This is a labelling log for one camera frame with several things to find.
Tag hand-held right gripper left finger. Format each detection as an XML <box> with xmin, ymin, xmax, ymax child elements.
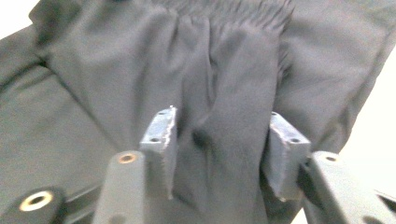
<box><xmin>92</xmin><ymin>105</ymin><xmax>179</xmax><ymax>224</ymax></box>

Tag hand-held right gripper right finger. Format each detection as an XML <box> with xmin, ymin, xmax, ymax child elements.
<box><xmin>261</xmin><ymin>111</ymin><xmax>396</xmax><ymax>224</ymax></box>

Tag black pants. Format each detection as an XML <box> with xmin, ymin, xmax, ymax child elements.
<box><xmin>0</xmin><ymin>0</ymin><xmax>396</xmax><ymax>224</ymax></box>

